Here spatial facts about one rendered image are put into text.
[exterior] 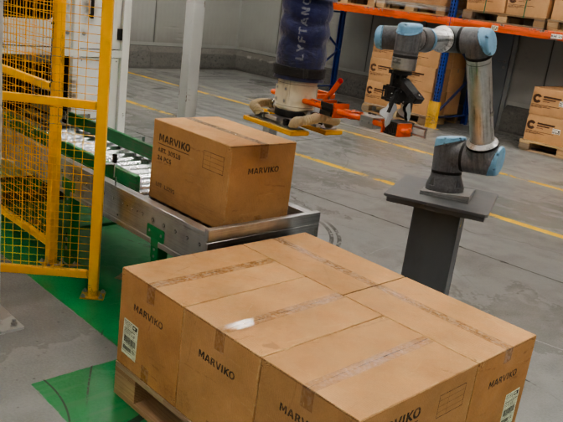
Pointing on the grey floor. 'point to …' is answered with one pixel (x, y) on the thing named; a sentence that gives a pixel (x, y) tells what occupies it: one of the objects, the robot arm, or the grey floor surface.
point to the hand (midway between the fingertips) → (397, 126)
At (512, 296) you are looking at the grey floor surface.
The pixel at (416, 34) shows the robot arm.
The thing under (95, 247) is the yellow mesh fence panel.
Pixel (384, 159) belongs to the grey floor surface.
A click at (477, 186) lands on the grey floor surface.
